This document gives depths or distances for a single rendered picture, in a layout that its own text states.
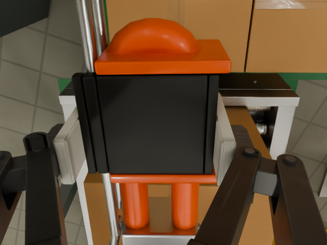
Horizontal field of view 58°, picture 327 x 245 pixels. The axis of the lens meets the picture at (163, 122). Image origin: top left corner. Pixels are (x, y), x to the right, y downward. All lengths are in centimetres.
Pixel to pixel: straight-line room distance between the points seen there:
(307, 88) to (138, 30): 150
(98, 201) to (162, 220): 39
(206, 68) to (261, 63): 77
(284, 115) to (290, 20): 27
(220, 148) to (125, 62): 7
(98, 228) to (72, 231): 155
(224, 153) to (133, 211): 11
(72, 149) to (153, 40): 8
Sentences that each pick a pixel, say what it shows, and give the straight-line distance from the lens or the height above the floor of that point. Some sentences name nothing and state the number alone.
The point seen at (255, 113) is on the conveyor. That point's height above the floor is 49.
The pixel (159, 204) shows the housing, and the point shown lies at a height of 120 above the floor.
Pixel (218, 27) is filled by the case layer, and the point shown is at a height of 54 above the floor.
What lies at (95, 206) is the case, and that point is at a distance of 65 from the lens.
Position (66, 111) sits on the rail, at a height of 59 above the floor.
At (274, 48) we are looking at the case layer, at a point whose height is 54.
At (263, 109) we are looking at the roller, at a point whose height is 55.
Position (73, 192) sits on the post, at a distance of 146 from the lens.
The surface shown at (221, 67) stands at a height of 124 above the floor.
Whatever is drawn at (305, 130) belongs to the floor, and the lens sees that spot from 176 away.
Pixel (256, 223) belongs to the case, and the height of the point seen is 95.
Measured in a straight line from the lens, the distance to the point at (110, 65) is 16.
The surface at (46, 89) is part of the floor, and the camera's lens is 165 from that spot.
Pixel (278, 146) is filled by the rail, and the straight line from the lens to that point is 101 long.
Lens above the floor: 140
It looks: 61 degrees down
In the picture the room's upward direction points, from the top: 176 degrees counter-clockwise
